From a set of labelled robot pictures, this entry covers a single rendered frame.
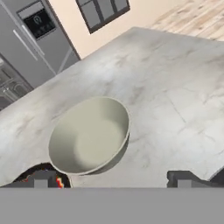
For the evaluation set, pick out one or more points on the grey fridge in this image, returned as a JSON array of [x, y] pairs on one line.
[[32, 38]]

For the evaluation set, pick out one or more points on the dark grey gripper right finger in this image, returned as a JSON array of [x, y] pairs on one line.
[[182, 178]]

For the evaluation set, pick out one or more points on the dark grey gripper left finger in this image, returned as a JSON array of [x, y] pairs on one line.
[[43, 178]]

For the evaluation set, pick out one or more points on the grey cupboard run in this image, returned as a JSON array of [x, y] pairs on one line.
[[10, 84]]

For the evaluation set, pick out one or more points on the pale green-grey bowl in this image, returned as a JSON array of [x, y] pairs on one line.
[[87, 137]]

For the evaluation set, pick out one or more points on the dark framed window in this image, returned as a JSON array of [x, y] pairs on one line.
[[102, 11]]

